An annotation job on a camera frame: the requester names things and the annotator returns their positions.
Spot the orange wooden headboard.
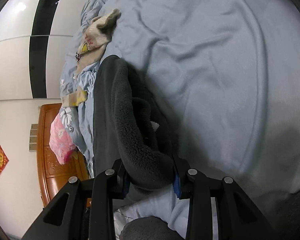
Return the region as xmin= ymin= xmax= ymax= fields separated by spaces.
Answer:
xmin=36 ymin=103 xmax=90 ymax=207

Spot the beige cartoon print garment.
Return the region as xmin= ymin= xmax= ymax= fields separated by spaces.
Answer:
xmin=61 ymin=9 xmax=121 ymax=108

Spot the blue floral duvet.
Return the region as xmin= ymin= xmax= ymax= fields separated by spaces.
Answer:
xmin=59 ymin=0 xmax=300 ymax=240

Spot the black and grey fleece jacket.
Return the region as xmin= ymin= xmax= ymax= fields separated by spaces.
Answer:
xmin=92 ymin=55 xmax=188 ymax=240

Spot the white wardrobe with black stripe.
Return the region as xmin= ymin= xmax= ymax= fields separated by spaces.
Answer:
xmin=0 ymin=0 xmax=87 ymax=101

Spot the pink quilted pillow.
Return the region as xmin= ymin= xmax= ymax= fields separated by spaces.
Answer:
xmin=49 ymin=115 xmax=76 ymax=165

